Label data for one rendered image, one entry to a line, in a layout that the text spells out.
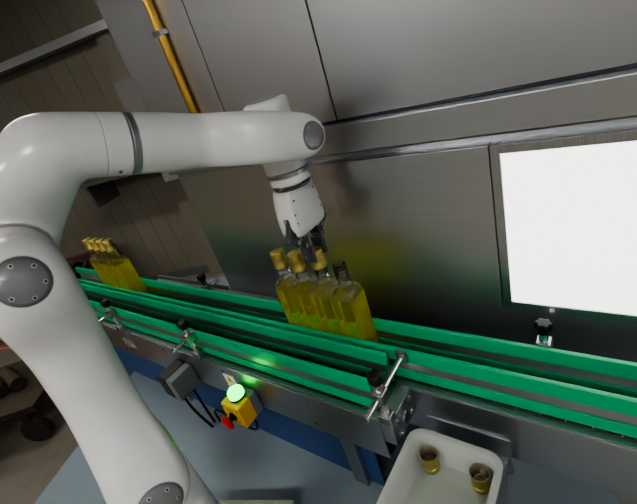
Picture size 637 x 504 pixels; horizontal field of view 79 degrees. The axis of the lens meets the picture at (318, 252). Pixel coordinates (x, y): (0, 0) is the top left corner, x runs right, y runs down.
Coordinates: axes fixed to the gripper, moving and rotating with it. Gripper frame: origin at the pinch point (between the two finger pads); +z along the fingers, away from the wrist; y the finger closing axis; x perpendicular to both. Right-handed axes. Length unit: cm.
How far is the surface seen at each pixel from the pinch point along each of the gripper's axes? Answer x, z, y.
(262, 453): -27, 59, 20
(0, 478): -244, 134, 78
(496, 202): 34.5, -4.3, -12.2
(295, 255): -4.6, 1.1, 1.4
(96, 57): -305, -85, -143
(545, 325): 42.6, 16.3, -5.0
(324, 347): -0.7, 22.9, 6.5
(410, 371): 19.1, 26.4, 4.1
